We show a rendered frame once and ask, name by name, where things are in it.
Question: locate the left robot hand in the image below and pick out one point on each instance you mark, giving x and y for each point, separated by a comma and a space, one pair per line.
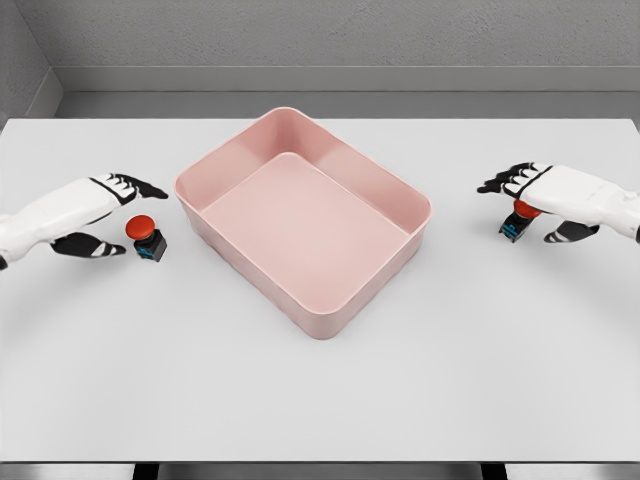
75, 205

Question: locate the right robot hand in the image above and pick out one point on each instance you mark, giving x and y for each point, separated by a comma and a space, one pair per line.
565, 192

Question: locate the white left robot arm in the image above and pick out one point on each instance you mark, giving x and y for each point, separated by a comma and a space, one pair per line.
15, 234

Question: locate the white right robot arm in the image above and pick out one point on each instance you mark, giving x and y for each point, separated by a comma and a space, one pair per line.
628, 210

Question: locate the pink rectangular plastic basket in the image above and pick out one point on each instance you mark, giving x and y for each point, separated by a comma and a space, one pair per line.
300, 225

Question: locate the red button industrial switch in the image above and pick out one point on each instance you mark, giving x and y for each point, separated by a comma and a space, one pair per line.
517, 224
146, 235

